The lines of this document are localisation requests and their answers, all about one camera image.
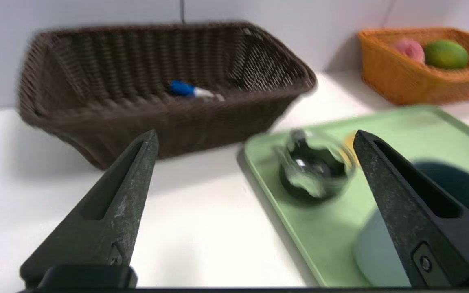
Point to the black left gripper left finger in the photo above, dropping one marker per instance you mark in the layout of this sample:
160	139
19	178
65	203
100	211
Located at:
104	219

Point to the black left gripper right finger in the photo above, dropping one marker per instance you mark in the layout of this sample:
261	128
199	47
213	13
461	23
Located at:
426	219

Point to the blue-grey plastic cup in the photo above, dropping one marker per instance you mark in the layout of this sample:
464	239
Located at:
377	252

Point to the white marker blue cap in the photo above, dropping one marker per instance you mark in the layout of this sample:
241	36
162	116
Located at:
185	88

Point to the green lime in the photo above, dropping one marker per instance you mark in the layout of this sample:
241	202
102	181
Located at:
446	54

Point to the pink peach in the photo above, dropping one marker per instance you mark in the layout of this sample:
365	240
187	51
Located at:
409	49

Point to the dark brown wicker basket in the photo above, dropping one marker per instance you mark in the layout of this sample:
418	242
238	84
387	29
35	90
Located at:
136	118

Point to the orange wicker basket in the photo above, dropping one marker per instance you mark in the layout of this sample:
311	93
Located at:
405	85

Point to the light green plastic tray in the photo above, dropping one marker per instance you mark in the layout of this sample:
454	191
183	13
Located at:
324	228

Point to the clear glass jar black clips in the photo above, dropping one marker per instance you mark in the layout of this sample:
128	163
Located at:
312	175

